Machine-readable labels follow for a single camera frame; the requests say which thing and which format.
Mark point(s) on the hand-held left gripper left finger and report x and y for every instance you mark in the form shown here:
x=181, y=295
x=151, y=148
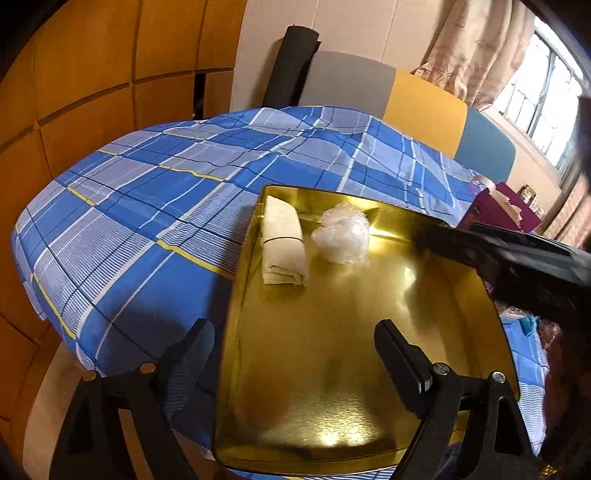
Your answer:
x=194, y=350

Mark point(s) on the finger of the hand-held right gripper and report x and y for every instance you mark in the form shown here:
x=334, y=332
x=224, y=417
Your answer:
x=448, y=242

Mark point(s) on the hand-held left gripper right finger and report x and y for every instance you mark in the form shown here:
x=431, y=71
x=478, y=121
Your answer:
x=397, y=355

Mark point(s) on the gold metal tray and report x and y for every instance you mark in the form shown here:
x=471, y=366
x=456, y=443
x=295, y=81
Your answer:
x=323, y=350

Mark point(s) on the clear plastic bag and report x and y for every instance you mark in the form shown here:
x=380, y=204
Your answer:
x=341, y=235

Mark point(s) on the purple cardboard box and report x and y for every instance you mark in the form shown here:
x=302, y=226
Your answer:
x=498, y=210

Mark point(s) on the grey yellow blue headboard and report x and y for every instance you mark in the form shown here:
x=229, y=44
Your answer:
x=425, y=106

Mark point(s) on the blue plaid bed sheet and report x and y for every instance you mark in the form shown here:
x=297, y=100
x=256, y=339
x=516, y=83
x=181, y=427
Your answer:
x=138, y=221

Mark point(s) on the rolled cream cloth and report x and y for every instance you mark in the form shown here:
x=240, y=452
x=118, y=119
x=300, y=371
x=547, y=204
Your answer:
x=284, y=240

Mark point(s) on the window with metal grille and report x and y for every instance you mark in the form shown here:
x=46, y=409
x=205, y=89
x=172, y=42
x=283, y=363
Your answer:
x=545, y=92

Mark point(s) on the beige starfish print curtain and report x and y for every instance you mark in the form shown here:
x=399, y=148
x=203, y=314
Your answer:
x=475, y=46

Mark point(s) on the black rolled mat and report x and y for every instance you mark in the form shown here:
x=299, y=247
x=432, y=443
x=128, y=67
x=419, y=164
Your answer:
x=291, y=64

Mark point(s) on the orange wooden wardrobe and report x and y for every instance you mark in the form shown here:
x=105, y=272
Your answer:
x=92, y=69

